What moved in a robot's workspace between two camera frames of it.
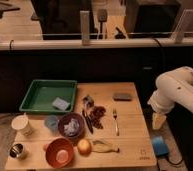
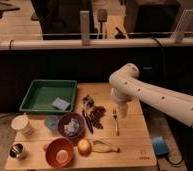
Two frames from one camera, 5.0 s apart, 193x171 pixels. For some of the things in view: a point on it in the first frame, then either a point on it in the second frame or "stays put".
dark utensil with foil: (89, 103) stays put
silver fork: (115, 115) stays put
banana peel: (103, 147) stays put
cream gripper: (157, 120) to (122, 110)
